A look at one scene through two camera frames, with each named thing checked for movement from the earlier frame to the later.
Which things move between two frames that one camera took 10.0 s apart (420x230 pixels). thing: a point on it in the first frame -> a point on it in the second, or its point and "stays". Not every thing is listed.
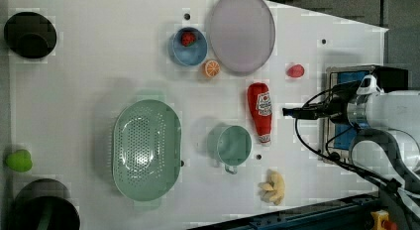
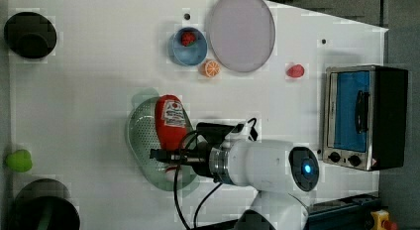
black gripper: [334, 107] -> [209, 136]
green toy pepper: [20, 161] stays
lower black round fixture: [45, 204] stays
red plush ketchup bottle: [261, 103] -> [169, 122]
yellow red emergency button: [380, 221] stays
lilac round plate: [242, 33] stays
